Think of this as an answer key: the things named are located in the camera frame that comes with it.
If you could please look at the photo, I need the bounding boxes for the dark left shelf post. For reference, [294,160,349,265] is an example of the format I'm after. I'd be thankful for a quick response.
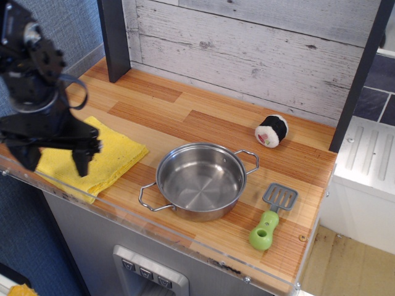
[97,0,131,83]

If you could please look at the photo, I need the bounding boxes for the stainless steel pot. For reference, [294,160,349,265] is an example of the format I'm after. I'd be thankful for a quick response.
[138,142,259,222]

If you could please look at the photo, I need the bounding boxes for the plush sushi roll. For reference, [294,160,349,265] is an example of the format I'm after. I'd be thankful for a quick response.
[255,114,289,148]

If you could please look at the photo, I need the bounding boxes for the yellow black object on floor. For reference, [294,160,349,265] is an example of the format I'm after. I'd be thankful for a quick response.
[1,271,38,296]

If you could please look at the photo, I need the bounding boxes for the dark right shelf post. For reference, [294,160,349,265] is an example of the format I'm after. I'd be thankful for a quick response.
[329,0,394,153]

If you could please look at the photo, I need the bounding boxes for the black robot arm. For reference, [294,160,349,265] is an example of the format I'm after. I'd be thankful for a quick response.
[1,1,101,177]

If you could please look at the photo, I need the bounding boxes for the silver button panel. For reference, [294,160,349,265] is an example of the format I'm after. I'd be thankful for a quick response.
[112,245,189,295]

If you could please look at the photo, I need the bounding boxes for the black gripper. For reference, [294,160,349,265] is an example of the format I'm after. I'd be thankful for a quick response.
[1,104,101,177]

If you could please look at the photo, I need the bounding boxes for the white side cabinet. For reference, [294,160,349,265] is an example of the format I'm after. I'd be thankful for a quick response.
[320,117,394,253]

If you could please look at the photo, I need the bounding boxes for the yellow towel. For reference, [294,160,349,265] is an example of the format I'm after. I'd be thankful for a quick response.
[36,116,149,204]

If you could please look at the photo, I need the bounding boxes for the dark shelf post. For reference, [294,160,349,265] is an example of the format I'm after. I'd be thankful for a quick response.
[329,0,394,153]
[97,0,131,83]

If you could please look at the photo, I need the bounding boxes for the green handled grey spatula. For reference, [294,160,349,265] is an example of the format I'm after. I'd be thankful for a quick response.
[249,183,299,251]

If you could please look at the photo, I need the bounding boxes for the clear acrylic front guard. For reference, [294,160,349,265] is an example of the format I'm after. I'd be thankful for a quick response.
[1,157,326,295]

